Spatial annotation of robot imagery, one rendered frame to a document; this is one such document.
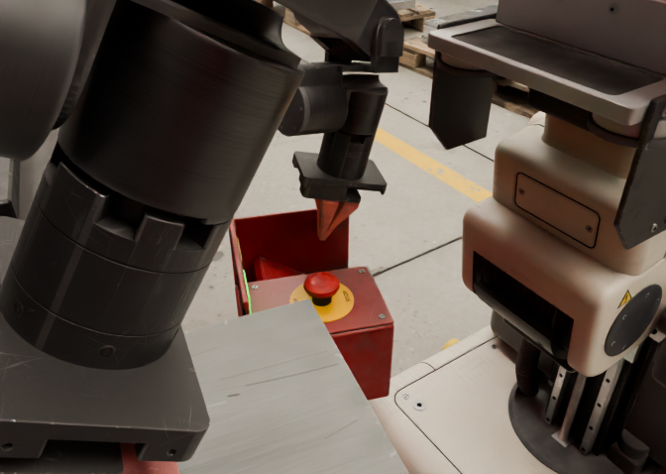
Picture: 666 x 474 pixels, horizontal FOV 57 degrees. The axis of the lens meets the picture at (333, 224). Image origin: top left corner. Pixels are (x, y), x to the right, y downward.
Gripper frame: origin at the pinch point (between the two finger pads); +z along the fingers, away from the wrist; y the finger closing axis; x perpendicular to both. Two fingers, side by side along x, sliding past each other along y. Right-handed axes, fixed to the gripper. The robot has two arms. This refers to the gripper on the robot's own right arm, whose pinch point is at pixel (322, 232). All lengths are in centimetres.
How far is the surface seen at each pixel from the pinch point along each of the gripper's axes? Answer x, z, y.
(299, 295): 8.7, 3.0, 4.1
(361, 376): 15.5, 8.9, -3.1
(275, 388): 40.5, -17.1, 16.2
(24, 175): -10.1, 1.3, 35.0
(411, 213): -117, 65, -79
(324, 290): 11.6, -0.2, 2.6
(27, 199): -3.9, 0.9, 33.8
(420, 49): -256, 41, -129
